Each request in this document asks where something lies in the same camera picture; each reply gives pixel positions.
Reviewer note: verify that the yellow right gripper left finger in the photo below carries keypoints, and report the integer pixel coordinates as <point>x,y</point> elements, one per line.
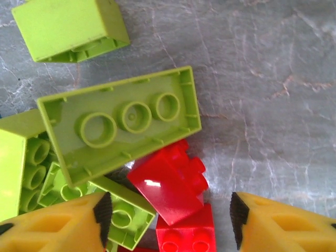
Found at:
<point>52,231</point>

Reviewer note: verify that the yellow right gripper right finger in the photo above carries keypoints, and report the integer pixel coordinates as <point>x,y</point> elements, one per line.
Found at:
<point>283,231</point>

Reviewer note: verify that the long lime green lego brick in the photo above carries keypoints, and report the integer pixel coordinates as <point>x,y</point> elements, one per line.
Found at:
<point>10,162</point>
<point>118,123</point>

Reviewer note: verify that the red lego brick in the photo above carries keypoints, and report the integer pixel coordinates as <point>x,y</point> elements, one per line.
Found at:
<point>168,189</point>
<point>183,236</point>

